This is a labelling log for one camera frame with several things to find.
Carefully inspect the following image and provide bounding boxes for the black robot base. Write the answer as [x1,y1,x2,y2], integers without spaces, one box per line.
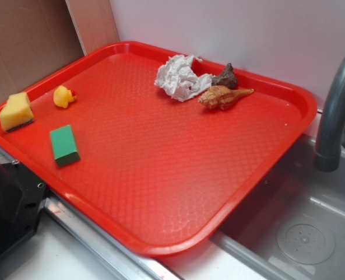
[0,162,48,259]

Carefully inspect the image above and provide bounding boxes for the green rectangular block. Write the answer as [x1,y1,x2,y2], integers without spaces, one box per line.
[50,125,80,167]

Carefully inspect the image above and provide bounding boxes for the red plastic tray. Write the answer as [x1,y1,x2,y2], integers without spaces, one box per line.
[0,42,317,257]

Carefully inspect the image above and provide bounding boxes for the crumpled white paper towel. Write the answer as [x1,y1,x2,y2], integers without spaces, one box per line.
[154,55,213,102]

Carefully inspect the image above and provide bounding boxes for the brown spiral seashell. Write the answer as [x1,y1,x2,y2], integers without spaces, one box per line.
[198,85,254,110]

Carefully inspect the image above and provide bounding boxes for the dark brown rock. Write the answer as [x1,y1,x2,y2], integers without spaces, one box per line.
[212,63,238,89]

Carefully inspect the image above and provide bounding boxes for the yellow rubber duck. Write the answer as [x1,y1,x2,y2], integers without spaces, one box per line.
[53,85,76,109]

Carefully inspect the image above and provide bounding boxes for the light wooden board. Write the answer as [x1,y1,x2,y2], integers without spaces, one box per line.
[66,0,119,55]

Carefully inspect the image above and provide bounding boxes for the grey plastic sink basin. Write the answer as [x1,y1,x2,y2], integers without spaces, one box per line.
[212,136,345,279]

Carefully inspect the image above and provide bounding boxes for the grey curved faucet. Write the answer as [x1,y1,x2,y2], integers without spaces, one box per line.
[313,57,345,172]

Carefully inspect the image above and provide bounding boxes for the yellow sponge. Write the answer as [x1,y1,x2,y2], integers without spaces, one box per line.
[0,92,34,131]

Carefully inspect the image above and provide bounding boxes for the brown cardboard panel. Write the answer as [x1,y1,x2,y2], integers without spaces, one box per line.
[0,1,83,104]

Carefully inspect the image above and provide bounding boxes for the silver metal rail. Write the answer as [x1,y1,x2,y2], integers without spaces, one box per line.
[0,136,173,280]

